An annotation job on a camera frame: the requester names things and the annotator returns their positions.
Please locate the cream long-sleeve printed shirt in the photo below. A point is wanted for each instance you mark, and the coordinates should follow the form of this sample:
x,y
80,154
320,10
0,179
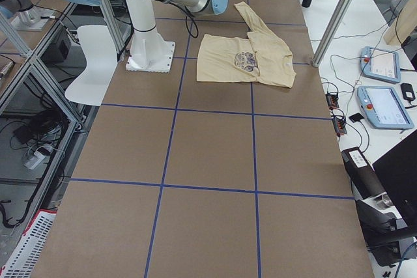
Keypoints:
x,y
263,57

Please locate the white plastic chair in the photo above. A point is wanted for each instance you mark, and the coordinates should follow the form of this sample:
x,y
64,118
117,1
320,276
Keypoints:
x,y
90,87

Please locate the black box white label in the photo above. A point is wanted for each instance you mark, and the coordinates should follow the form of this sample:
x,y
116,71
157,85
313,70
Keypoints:
x,y
361,173

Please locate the near teach pendant tablet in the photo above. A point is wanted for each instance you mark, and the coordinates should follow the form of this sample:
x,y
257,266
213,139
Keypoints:
x,y
383,108

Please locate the teach pendant tablet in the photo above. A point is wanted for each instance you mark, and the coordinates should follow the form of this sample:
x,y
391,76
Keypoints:
x,y
383,108
380,64

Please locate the far teach pendant tablet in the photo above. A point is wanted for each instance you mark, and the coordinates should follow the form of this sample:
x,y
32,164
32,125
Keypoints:
x,y
380,64

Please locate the black monitor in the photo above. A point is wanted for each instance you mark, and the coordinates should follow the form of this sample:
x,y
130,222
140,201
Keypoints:
x,y
396,171

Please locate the white plastic basket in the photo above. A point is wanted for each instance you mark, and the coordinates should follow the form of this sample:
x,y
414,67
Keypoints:
x,y
27,252

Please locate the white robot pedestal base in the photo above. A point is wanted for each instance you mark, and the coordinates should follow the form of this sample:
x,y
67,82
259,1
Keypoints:
x,y
149,52

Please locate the aluminium frame post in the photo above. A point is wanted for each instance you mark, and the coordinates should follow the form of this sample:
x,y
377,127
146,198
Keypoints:
x,y
335,21

